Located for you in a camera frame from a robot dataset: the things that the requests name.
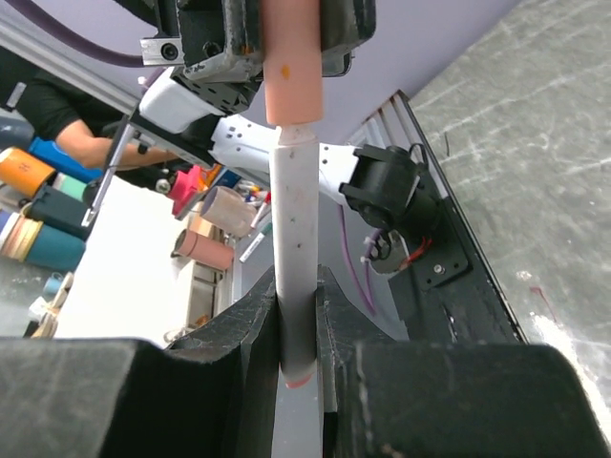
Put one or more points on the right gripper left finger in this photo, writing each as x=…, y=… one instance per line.
x=231, y=387

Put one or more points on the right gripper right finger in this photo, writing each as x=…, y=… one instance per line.
x=360, y=378

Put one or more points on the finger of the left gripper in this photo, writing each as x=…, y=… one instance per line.
x=220, y=39
x=345, y=25

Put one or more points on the red white marker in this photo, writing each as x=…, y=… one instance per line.
x=295, y=196

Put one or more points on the orange marker cap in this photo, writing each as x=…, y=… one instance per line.
x=292, y=61

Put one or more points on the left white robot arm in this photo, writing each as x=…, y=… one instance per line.
x=203, y=119

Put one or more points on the black base beam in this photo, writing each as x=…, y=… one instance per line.
x=450, y=294

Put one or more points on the person in black shirt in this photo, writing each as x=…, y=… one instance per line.
x=76, y=121

